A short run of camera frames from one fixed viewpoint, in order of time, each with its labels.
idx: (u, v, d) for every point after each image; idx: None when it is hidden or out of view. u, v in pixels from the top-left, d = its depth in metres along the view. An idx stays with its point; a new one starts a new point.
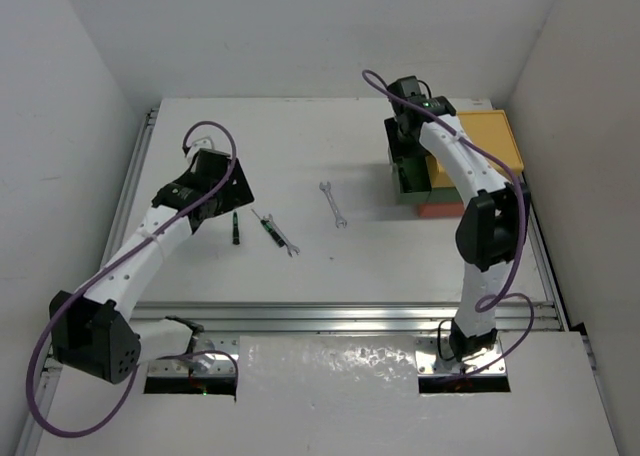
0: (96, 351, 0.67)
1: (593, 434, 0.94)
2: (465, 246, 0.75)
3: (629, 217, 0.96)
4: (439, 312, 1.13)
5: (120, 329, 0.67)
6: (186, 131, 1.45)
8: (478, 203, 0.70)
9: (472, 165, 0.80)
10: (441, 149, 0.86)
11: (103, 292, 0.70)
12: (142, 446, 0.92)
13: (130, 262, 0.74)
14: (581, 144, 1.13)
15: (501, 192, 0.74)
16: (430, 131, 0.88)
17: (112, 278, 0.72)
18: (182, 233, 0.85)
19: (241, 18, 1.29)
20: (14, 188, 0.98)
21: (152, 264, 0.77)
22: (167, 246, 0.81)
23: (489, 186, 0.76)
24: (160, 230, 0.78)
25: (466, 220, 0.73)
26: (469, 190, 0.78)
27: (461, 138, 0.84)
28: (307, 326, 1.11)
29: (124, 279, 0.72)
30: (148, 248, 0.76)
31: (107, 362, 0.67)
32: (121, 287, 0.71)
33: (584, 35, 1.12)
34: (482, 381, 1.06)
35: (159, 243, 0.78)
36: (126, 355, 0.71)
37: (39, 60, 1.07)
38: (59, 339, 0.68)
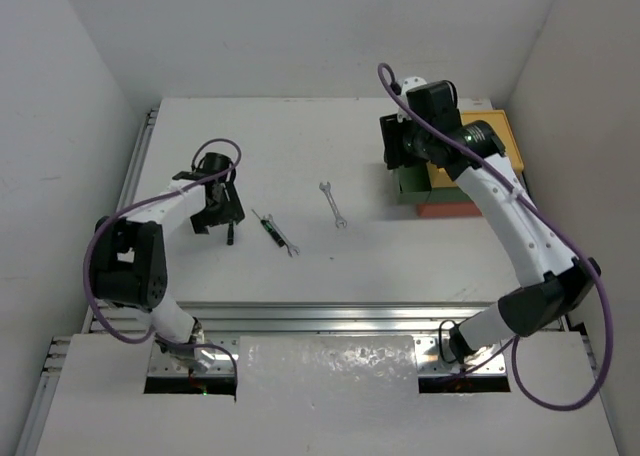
0: (135, 268, 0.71)
1: (593, 434, 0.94)
2: (515, 319, 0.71)
3: (629, 217, 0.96)
4: (439, 312, 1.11)
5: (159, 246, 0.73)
6: (186, 131, 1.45)
8: (545, 290, 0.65)
9: (533, 234, 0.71)
10: (491, 203, 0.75)
11: (142, 217, 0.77)
12: (142, 447, 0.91)
13: (163, 203, 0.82)
14: (581, 144, 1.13)
15: (570, 272, 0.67)
16: (477, 179, 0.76)
17: (150, 210, 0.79)
18: (198, 202, 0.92)
19: (241, 18, 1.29)
20: (14, 188, 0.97)
21: (178, 214, 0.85)
22: (188, 207, 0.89)
23: (555, 263, 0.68)
24: (187, 186, 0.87)
25: (523, 300, 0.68)
26: (530, 267, 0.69)
27: (518, 196, 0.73)
28: (307, 327, 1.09)
29: (160, 212, 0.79)
30: (177, 198, 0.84)
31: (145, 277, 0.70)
32: (158, 216, 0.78)
33: (585, 35, 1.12)
34: (481, 381, 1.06)
35: (185, 198, 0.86)
36: (158, 283, 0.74)
37: (39, 59, 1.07)
38: (99, 260, 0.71)
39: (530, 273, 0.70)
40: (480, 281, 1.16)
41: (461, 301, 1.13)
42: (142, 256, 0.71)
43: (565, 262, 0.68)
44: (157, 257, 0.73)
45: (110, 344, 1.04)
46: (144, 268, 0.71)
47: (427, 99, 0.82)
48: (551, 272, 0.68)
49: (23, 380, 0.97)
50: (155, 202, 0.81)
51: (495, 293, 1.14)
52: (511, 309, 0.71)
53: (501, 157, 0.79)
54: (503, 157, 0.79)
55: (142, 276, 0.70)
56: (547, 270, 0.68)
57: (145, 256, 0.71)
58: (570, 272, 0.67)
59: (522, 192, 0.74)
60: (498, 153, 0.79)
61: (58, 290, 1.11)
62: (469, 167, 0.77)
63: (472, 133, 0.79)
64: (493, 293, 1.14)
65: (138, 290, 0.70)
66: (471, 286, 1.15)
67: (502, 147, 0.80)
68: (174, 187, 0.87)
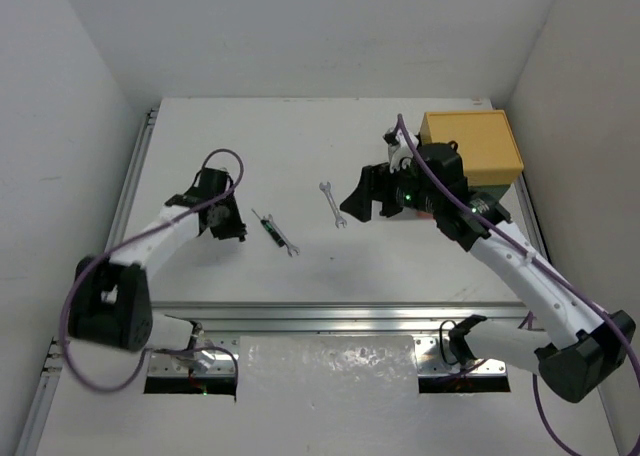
0: (115, 317, 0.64)
1: (593, 433, 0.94)
2: (556, 386, 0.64)
3: (630, 218, 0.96)
4: (440, 312, 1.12)
5: (142, 290, 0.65)
6: (186, 132, 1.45)
8: (580, 349, 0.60)
9: (556, 295, 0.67)
10: (505, 269, 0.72)
11: (127, 257, 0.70)
12: (142, 448, 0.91)
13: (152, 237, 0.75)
14: (581, 145, 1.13)
15: (601, 331, 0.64)
16: (490, 247, 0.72)
17: (136, 248, 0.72)
18: (187, 230, 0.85)
19: (241, 18, 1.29)
20: (14, 187, 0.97)
21: (166, 249, 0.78)
22: (178, 239, 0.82)
23: (585, 323, 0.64)
24: (177, 217, 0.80)
25: (560, 366, 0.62)
26: (562, 330, 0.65)
27: (534, 258, 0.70)
28: (307, 327, 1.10)
29: (146, 250, 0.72)
30: (167, 230, 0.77)
31: (126, 323, 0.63)
32: (145, 255, 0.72)
33: (585, 35, 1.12)
34: (482, 381, 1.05)
35: (175, 230, 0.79)
36: (142, 325, 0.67)
37: (39, 59, 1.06)
38: (80, 303, 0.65)
39: (562, 336, 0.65)
40: (480, 281, 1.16)
41: (461, 301, 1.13)
42: (123, 298, 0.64)
43: (594, 319, 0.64)
44: (139, 305, 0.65)
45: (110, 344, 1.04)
46: (124, 318, 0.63)
47: (438, 169, 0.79)
48: (584, 333, 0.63)
49: (23, 381, 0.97)
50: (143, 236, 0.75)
51: (495, 293, 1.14)
52: (549, 375, 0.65)
53: (509, 223, 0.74)
54: (511, 222, 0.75)
55: (124, 321, 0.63)
56: (579, 331, 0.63)
57: (125, 304, 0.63)
58: (601, 330, 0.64)
59: (536, 253, 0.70)
60: (505, 219, 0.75)
61: (58, 291, 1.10)
62: (479, 239, 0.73)
63: (476, 205, 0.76)
64: (493, 293, 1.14)
65: (122, 335, 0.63)
66: (471, 286, 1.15)
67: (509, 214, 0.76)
68: (163, 218, 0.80)
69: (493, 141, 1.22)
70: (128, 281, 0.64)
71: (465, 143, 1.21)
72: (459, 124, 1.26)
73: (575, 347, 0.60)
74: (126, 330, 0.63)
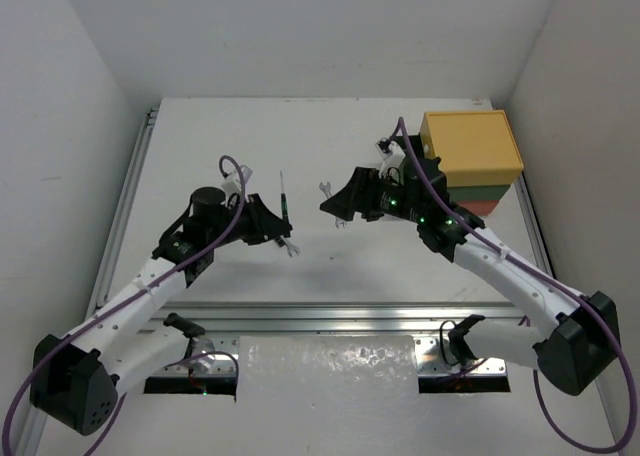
0: (70, 406, 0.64)
1: (593, 433, 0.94)
2: (558, 380, 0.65)
3: (630, 218, 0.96)
4: (440, 312, 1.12)
5: (97, 383, 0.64)
6: (186, 132, 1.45)
8: (562, 330, 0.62)
9: (533, 284, 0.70)
10: (484, 269, 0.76)
11: (91, 339, 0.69)
12: (142, 448, 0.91)
13: (121, 312, 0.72)
14: (581, 145, 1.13)
15: (581, 316, 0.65)
16: (467, 252, 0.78)
17: (101, 327, 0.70)
18: (176, 286, 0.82)
19: (241, 18, 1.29)
20: (14, 187, 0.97)
21: (142, 316, 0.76)
22: (160, 300, 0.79)
23: (564, 306, 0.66)
24: (154, 283, 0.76)
25: (552, 352, 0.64)
26: (543, 316, 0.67)
27: (507, 254, 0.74)
28: (307, 327, 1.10)
29: (111, 330, 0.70)
30: (141, 300, 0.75)
31: (80, 412, 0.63)
32: (108, 337, 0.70)
33: (585, 36, 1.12)
34: (481, 381, 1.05)
35: (152, 296, 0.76)
36: (101, 405, 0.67)
37: (38, 58, 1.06)
38: (40, 383, 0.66)
39: (545, 322, 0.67)
40: (481, 281, 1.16)
41: (461, 301, 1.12)
42: (76, 393, 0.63)
43: (572, 301, 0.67)
44: (95, 394, 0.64)
45: None
46: (77, 410, 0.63)
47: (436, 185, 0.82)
48: (564, 314, 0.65)
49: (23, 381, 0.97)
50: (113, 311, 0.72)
51: (495, 293, 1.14)
52: (550, 367, 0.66)
53: (484, 229, 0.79)
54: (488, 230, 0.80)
55: (78, 411, 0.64)
56: (558, 314, 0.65)
57: (79, 399, 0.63)
58: (581, 311, 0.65)
59: (510, 250, 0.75)
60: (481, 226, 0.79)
61: (58, 292, 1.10)
62: (457, 246, 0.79)
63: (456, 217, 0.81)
64: (493, 293, 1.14)
65: (77, 419, 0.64)
66: (471, 286, 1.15)
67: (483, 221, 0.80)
68: (139, 282, 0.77)
69: (494, 141, 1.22)
70: (79, 381, 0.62)
71: (465, 144, 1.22)
72: (459, 125, 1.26)
73: (557, 329, 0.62)
74: (80, 421, 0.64)
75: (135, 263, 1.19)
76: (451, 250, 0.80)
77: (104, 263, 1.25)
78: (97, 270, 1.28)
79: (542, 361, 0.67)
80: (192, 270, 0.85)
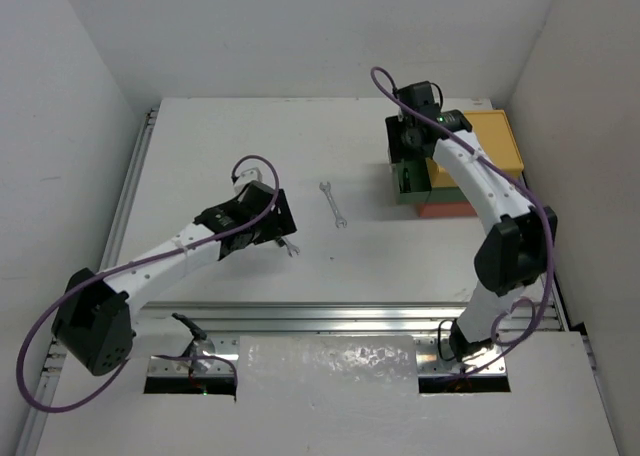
0: (89, 338, 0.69)
1: (592, 433, 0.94)
2: (485, 274, 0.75)
3: (629, 221, 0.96)
4: (439, 312, 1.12)
5: (117, 325, 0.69)
6: (185, 132, 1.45)
8: (501, 228, 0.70)
9: (493, 188, 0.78)
10: (457, 167, 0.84)
11: (122, 281, 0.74)
12: (141, 447, 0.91)
13: (156, 263, 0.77)
14: (580, 148, 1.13)
15: (525, 218, 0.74)
16: (445, 149, 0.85)
17: (134, 273, 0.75)
18: (210, 256, 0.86)
19: (240, 18, 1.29)
20: (14, 188, 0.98)
21: (173, 274, 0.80)
22: (192, 265, 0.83)
23: (511, 209, 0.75)
24: (193, 245, 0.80)
25: (487, 246, 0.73)
26: (490, 214, 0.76)
27: (480, 157, 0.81)
28: (307, 327, 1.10)
29: (142, 278, 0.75)
30: (174, 259, 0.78)
31: (97, 350, 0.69)
32: (138, 284, 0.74)
33: (585, 35, 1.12)
34: (481, 381, 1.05)
35: (187, 256, 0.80)
36: (115, 350, 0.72)
37: (39, 58, 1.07)
38: (66, 313, 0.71)
39: (490, 220, 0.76)
40: None
41: (461, 301, 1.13)
42: (98, 329, 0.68)
43: (521, 208, 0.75)
44: (116, 330, 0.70)
45: None
46: (95, 346, 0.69)
47: (409, 92, 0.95)
48: (508, 215, 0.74)
49: (24, 380, 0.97)
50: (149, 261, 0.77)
51: None
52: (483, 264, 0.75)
53: (469, 132, 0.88)
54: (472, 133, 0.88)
55: (94, 348, 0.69)
56: (504, 214, 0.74)
57: (100, 334, 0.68)
58: (526, 216, 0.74)
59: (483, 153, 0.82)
60: (466, 129, 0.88)
61: (59, 290, 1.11)
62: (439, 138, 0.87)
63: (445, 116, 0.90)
64: None
65: (91, 356, 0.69)
66: (471, 286, 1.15)
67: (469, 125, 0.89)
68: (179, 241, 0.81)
69: (493, 141, 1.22)
70: (110, 313, 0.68)
71: None
72: None
73: (497, 224, 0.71)
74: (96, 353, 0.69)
75: None
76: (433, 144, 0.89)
77: (103, 263, 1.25)
78: (97, 269, 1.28)
79: (477, 258, 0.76)
80: (227, 246, 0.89)
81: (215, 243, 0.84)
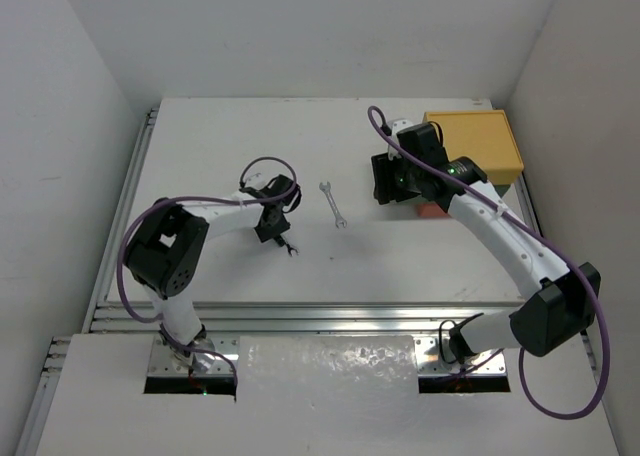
0: (170, 249, 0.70)
1: (594, 435, 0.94)
2: (527, 340, 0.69)
3: (629, 219, 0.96)
4: (439, 312, 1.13)
5: (197, 244, 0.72)
6: (185, 132, 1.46)
8: (545, 298, 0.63)
9: (523, 246, 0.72)
10: (478, 223, 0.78)
11: (196, 211, 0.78)
12: (141, 447, 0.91)
13: (220, 206, 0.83)
14: (580, 146, 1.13)
15: (564, 278, 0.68)
16: (464, 204, 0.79)
17: (206, 208, 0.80)
18: (249, 220, 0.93)
19: (240, 18, 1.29)
20: (14, 187, 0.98)
21: (227, 223, 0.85)
22: (238, 222, 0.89)
23: (548, 270, 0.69)
24: (247, 202, 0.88)
25: (527, 312, 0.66)
26: (527, 278, 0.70)
27: (504, 213, 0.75)
28: (307, 327, 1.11)
29: (213, 213, 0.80)
30: (234, 208, 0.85)
31: (176, 263, 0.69)
32: (211, 216, 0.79)
33: (585, 35, 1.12)
34: (481, 381, 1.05)
35: (241, 210, 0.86)
36: (182, 275, 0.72)
37: (39, 58, 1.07)
38: (143, 233, 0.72)
39: (528, 284, 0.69)
40: (482, 280, 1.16)
41: (461, 301, 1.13)
42: (181, 242, 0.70)
43: (558, 268, 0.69)
44: (193, 250, 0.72)
45: (110, 343, 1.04)
46: (175, 258, 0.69)
47: (413, 139, 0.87)
48: (548, 279, 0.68)
49: (23, 380, 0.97)
50: (215, 204, 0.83)
51: (495, 292, 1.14)
52: (522, 329, 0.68)
53: (484, 183, 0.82)
54: (486, 183, 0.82)
55: (173, 263, 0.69)
56: (542, 278, 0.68)
57: (182, 247, 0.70)
58: (566, 277, 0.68)
59: (507, 208, 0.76)
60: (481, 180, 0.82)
61: (58, 291, 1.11)
62: (454, 194, 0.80)
63: (455, 168, 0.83)
64: (493, 293, 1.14)
65: (166, 271, 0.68)
66: (471, 286, 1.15)
67: (484, 175, 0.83)
68: (236, 197, 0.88)
69: (494, 141, 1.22)
70: (195, 228, 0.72)
71: (469, 142, 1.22)
72: (459, 124, 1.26)
73: (538, 292, 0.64)
74: (179, 262, 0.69)
75: None
76: (447, 198, 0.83)
77: (103, 262, 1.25)
78: (97, 269, 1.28)
79: (513, 320, 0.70)
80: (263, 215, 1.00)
81: (258, 208, 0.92)
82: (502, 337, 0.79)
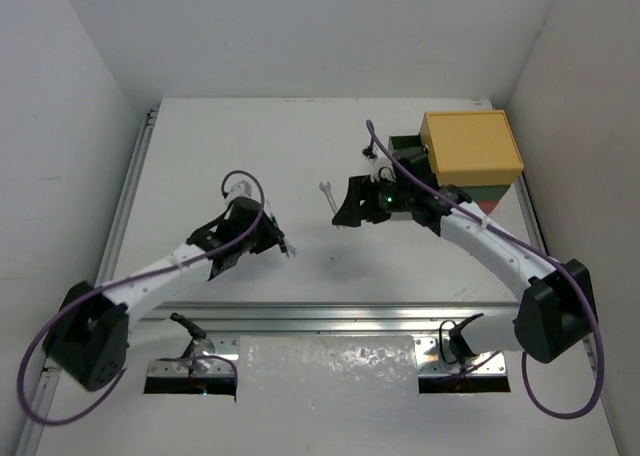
0: (86, 347, 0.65)
1: (593, 435, 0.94)
2: (531, 346, 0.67)
3: (630, 219, 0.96)
4: (438, 312, 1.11)
5: (116, 336, 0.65)
6: (185, 132, 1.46)
8: (538, 296, 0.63)
9: (510, 252, 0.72)
10: (466, 239, 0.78)
11: (120, 296, 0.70)
12: (141, 447, 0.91)
13: (154, 277, 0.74)
14: (581, 146, 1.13)
15: (554, 275, 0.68)
16: (451, 223, 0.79)
17: (133, 286, 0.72)
18: (201, 274, 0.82)
19: (240, 18, 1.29)
20: (14, 187, 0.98)
21: (166, 291, 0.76)
22: (184, 282, 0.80)
23: (539, 272, 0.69)
24: (188, 261, 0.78)
25: (526, 315, 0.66)
26: (519, 282, 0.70)
27: (488, 224, 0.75)
28: (307, 327, 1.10)
29: (140, 291, 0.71)
30: (172, 274, 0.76)
31: (91, 364, 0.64)
32: (136, 297, 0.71)
33: (586, 35, 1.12)
34: (482, 381, 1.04)
35: (181, 273, 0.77)
36: (109, 365, 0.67)
37: (38, 59, 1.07)
38: (60, 328, 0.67)
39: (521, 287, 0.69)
40: (481, 281, 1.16)
41: (461, 301, 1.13)
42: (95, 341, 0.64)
43: (547, 268, 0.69)
44: (115, 342, 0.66)
45: None
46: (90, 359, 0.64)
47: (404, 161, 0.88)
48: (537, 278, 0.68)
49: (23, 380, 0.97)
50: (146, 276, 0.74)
51: (495, 293, 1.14)
52: (527, 336, 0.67)
53: (470, 203, 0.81)
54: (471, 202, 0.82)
55: (90, 362, 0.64)
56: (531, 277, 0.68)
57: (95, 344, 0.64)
58: (555, 275, 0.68)
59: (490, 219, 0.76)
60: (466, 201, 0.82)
61: (58, 291, 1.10)
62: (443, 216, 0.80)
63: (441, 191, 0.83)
64: (493, 293, 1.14)
65: (84, 372, 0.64)
66: (471, 286, 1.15)
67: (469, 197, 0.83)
68: (174, 258, 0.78)
69: (493, 141, 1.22)
70: (113, 318, 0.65)
71: (468, 143, 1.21)
72: (457, 124, 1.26)
73: (527, 290, 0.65)
74: (95, 361, 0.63)
75: (135, 262, 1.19)
76: (437, 222, 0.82)
77: (103, 262, 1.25)
78: (97, 269, 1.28)
79: (516, 328, 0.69)
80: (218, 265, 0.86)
81: (208, 261, 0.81)
82: (502, 337, 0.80)
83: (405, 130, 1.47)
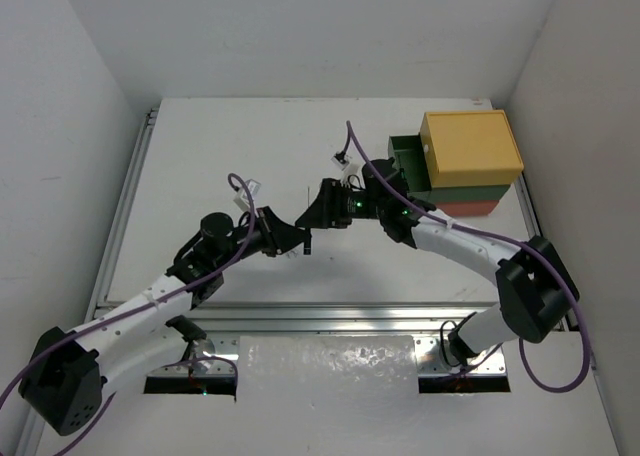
0: (58, 393, 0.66)
1: (592, 435, 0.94)
2: (521, 328, 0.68)
3: (631, 220, 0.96)
4: (439, 312, 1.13)
5: (88, 383, 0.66)
6: (184, 132, 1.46)
8: (508, 275, 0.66)
9: (478, 242, 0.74)
10: (437, 242, 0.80)
11: (92, 342, 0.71)
12: (141, 447, 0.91)
13: (128, 319, 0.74)
14: (580, 145, 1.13)
15: (523, 253, 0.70)
16: (421, 232, 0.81)
17: (106, 330, 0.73)
18: (183, 306, 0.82)
19: (240, 18, 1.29)
20: (14, 187, 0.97)
21: (144, 329, 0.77)
22: (167, 315, 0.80)
23: (508, 255, 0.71)
24: (164, 298, 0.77)
25: (505, 298, 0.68)
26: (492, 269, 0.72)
27: (454, 223, 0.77)
28: (307, 327, 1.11)
29: (113, 335, 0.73)
30: (148, 313, 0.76)
31: (64, 411, 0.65)
32: (108, 342, 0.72)
33: (586, 35, 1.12)
34: (481, 381, 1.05)
35: (158, 310, 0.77)
36: (83, 408, 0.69)
37: (38, 59, 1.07)
38: (34, 372, 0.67)
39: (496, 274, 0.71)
40: (481, 280, 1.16)
41: (461, 301, 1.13)
42: (67, 390, 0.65)
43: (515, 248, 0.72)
44: (87, 388, 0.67)
45: None
46: (63, 405, 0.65)
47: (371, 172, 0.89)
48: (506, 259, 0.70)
49: None
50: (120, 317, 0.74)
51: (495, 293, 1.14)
52: (514, 319, 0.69)
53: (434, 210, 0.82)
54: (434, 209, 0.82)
55: (63, 409, 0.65)
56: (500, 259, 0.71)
57: (67, 393, 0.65)
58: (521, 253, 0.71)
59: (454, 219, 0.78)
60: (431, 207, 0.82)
61: (58, 290, 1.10)
62: (414, 227, 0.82)
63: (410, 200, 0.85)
64: (493, 293, 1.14)
65: (57, 416, 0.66)
66: (471, 286, 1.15)
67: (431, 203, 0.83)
68: (150, 293, 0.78)
69: (493, 141, 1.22)
70: (83, 368, 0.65)
71: (465, 143, 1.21)
72: (458, 125, 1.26)
73: (499, 272, 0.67)
74: (68, 406, 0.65)
75: (135, 262, 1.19)
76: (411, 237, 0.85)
77: (103, 262, 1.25)
78: (97, 269, 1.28)
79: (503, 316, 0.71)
80: (200, 294, 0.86)
81: (186, 294, 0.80)
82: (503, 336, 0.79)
83: (405, 130, 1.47)
